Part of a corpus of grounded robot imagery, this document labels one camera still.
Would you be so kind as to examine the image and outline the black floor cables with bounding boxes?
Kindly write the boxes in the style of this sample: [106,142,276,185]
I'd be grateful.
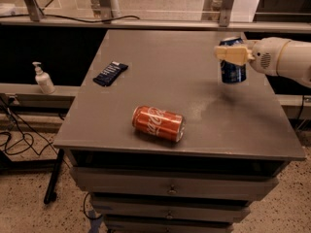
[0,95,62,158]

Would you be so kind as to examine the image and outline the dark blue snack packet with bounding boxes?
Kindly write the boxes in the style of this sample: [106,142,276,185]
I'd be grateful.
[93,61,128,86]

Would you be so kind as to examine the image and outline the blue pepsi can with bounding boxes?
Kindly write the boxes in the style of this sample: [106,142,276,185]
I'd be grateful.
[220,37,246,84]

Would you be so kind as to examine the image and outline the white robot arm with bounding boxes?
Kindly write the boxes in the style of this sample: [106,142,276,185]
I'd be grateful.
[214,37,311,87]

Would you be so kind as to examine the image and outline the grey metal railing frame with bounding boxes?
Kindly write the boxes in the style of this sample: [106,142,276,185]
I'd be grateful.
[0,0,311,33]

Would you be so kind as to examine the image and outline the black metal stand leg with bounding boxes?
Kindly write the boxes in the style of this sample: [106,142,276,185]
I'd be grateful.
[44,150,64,205]

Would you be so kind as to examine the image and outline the red coca-cola can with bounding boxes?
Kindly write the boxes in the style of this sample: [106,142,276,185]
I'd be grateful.
[132,106,186,143]

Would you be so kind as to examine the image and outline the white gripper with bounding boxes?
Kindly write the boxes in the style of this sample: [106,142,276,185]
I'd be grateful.
[214,37,291,76]

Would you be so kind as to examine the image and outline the black cable on ledge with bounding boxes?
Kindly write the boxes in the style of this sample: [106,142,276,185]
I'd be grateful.
[0,13,141,24]

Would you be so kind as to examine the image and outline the white pump dispenser bottle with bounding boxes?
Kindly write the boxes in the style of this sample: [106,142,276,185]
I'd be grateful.
[33,61,55,94]

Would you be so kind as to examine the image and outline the grey drawer cabinet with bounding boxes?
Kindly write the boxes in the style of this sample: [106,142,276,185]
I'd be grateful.
[54,30,304,233]

